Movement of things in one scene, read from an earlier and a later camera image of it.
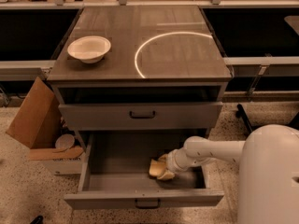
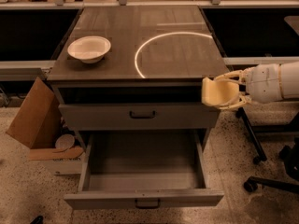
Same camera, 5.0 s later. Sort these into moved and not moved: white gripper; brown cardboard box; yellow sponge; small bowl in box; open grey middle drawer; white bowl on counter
Moved: white gripper; yellow sponge
Not moved: open grey middle drawer; white bowl on counter; brown cardboard box; small bowl in box
